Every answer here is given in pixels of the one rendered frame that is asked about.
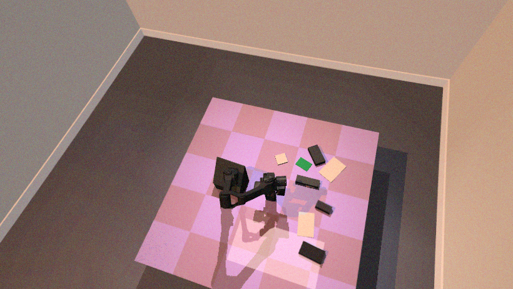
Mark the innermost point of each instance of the dark grey switch panel with green rocker switches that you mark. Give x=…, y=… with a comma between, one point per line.
x=271, y=197

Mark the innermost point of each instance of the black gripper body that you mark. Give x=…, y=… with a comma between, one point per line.
x=280, y=189

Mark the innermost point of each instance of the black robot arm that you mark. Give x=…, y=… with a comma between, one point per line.
x=268, y=185

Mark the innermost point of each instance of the peach flat square panel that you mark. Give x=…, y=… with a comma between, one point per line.
x=332, y=169

